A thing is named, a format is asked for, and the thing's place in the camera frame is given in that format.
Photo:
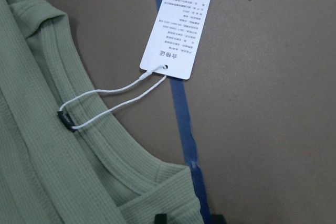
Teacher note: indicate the white paper price tag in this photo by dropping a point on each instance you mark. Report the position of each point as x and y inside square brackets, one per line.
[174, 39]

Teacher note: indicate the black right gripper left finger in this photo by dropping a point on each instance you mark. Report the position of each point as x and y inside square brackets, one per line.
[160, 218]

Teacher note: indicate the olive green long-sleeve shirt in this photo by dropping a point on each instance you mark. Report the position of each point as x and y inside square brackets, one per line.
[49, 174]

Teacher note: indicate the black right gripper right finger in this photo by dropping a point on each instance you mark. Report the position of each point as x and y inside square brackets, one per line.
[218, 219]

